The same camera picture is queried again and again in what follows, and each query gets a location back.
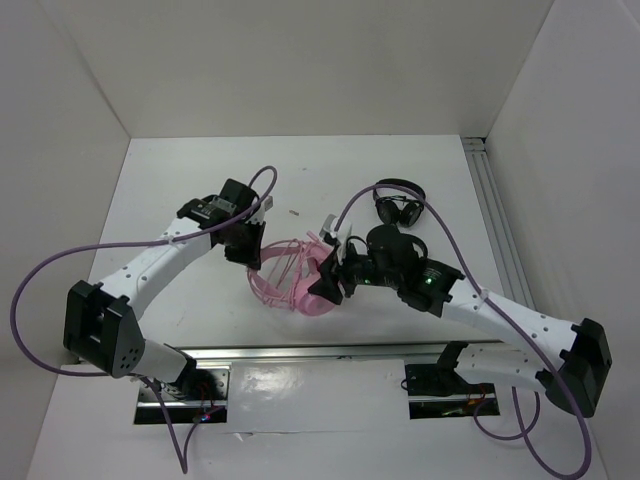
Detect pink headphones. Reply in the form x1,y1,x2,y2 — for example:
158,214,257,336
246,232,335,317

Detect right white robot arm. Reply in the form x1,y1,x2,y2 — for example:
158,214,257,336
309,225,612,418

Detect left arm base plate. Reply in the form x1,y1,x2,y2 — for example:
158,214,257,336
133,364,231,425

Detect aluminium rail front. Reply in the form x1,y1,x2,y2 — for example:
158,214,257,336
169,340,506,371

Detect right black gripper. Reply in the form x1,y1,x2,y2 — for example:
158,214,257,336
307,236,401,304

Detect aluminium rail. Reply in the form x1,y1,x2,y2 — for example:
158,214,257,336
169,340,506,371
461,137,537,310

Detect black headphones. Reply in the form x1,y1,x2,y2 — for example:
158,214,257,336
406,234,429,265
372,178,427,228

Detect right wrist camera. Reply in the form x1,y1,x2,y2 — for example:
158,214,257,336
319,214,352,265

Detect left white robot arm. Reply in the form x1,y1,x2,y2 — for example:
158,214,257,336
63,179,273,399

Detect aluminium rail right side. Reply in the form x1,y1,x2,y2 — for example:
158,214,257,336
461,137,537,310

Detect lower black headphones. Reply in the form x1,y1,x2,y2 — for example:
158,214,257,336
406,234,429,265

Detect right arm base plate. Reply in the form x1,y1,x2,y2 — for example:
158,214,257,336
400,364,500,420

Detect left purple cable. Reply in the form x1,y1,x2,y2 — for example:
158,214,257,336
9,165,279,474

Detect upper black headphones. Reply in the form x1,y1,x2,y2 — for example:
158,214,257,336
372,178,427,228

